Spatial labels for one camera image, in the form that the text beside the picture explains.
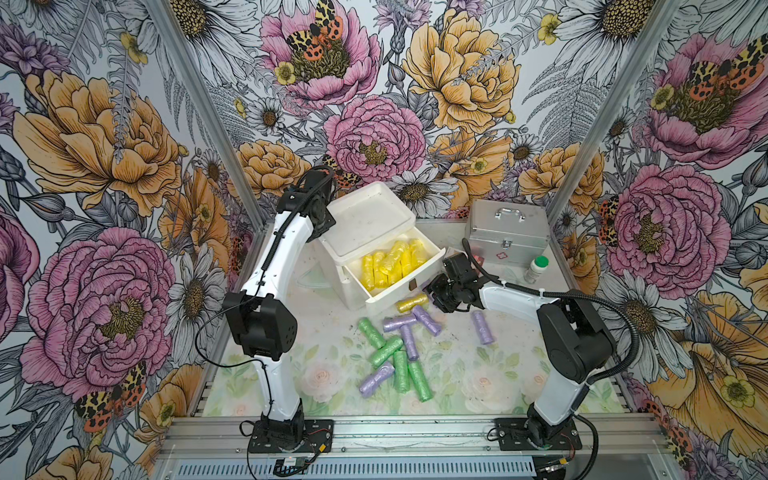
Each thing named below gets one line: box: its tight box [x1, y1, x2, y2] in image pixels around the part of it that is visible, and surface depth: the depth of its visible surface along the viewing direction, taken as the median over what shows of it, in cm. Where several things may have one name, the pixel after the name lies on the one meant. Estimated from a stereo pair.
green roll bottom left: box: [393, 350, 410, 394], surface depth 84 cm
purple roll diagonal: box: [412, 305, 442, 337], surface depth 95 cm
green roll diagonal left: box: [371, 338, 404, 369], surface depth 88 cm
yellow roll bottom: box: [409, 238, 429, 268], surface depth 89 cm
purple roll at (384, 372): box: [360, 362, 395, 397], surface depth 83 cm
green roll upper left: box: [358, 317, 386, 349], surface depth 92 cm
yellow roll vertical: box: [387, 262, 403, 287], surface depth 83 cm
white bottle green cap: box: [524, 255, 549, 284], surface depth 101 cm
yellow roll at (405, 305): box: [396, 293, 429, 313], surface depth 99 cm
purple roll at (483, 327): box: [472, 310, 495, 345], surface depth 93 cm
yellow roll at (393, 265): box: [384, 240, 408, 281], surface depth 84 cm
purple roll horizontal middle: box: [383, 315, 417, 333], surface depth 93 cm
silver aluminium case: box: [466, 198, 550, 268], surface depth 105 cm
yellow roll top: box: [361, 254, 374, 291], surface depth 85 cm
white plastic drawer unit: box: [320, 181, 446, 310], surface depth 86 cm
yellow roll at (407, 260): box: [400, 245, 415, 277], surface depth 87 cm
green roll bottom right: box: [407, 360, 433, 403], surface depth 83 cm
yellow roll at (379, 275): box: [373, 252, 388, 289], surface depth 84 cm
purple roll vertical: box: [400, 324, 419, 361], surface depth 91 cm
